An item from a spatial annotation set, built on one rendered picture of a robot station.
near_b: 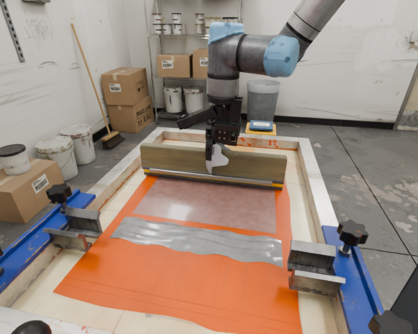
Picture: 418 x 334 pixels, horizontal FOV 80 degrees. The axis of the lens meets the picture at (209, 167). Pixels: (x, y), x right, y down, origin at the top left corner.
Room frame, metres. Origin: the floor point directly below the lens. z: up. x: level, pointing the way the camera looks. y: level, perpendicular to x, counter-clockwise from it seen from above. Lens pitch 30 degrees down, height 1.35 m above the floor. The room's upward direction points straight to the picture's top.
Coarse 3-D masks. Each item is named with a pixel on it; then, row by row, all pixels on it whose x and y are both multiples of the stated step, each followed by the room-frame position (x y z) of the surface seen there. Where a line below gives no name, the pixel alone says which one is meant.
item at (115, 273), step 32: (160, 192) 0.56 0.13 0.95; (192, 192) 0.56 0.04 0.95; (192, 224) 0.43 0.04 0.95; (96, 256) 0.34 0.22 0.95; (128, 256) 0.34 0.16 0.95; (160, 256) 0.34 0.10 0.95; (64, 288) 0.27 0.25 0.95; (96, 288) 0.27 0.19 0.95; (128, 288) 0.27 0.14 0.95; (160, 288) 0.27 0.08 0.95
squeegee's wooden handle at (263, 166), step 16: (144, 144) 0.65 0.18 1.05; (160, 144) 0.65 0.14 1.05; (144, 160) 0.64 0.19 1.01; (160, 160) 0.63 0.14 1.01; (176, 160) 0.62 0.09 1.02; (192, 160) 0.61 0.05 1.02; (240, 160) 0.59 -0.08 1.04; (256, 160) 0.58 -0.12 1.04; (272, 160) 0.57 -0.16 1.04; (256, 176) 0.57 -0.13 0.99; (272, 176) 0.57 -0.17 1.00
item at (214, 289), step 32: (224, 192) 0.56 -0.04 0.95; (256, 192) 0.56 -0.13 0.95; (224, 224) 0.43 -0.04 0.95; (256, 224) 0.43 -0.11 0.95; (288, 224) 0.43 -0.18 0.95; (192, 256) 0.34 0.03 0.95; (224, 256) 0.34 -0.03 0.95; (192, 288) 0.27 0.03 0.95; (224, 288) 0.27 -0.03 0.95; (256, 288) 0.27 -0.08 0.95; (288, 288) 0.27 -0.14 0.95; (192, 320) 0.22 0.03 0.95; (224, 320) 0.22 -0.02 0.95; (256, 320) 0.22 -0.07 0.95; (288, 320) 0.22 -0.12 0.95
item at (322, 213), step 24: (240, 144) 0.86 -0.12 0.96; (264, 144) 0.84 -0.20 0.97; (288, 144) 0.82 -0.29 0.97; (120, 168) 0.62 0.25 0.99; (312, 168) 0.62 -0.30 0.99; (96, 192) 0.51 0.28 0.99; (312, 192) 0.51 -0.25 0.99; (312, 216) 0.46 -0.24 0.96; (48, 264) 0.32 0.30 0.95; (24, 288) 0.27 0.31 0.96; (0, 312) 0.21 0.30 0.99; (24, 312) 0.21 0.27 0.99; (336, 312) 0.22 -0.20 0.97
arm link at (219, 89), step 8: (208, 80) 0.60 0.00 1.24; (216, 80) 0.58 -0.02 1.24; (224, 80) 0.58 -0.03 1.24; (232, 80) 0.58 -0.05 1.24; (208, 88) 0.60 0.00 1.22; (216, 88) 0.58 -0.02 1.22; (224, 88) 0.58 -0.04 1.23; (232, 88) 0.58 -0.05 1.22; (216, 96) 0.58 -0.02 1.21; (224, 96) 0.58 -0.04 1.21; (232, 96) 0.58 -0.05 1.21
